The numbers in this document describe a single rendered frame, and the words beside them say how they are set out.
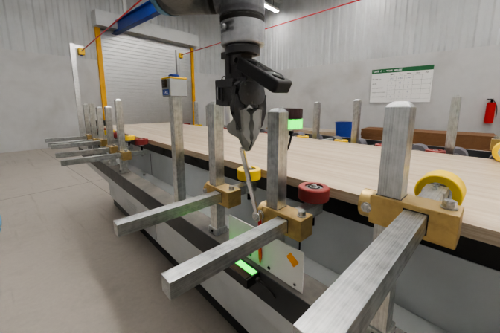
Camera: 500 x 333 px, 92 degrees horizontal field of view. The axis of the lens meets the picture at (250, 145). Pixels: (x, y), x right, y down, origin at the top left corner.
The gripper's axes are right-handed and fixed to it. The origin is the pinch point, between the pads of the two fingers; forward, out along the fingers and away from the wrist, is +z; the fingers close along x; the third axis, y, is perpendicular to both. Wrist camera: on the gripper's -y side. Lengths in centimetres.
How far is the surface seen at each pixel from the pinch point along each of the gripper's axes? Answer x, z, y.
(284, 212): -7.2, 16.3, -4.1
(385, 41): -708, -176, 210
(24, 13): 1, -222, 779
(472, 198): -40, 13, -34
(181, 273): 19.4, 17.2, -5.0
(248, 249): 6.0, 18.9, -5.7
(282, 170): -8.7, 6.8, -1.9
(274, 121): -7.2, -4.8, -0.7
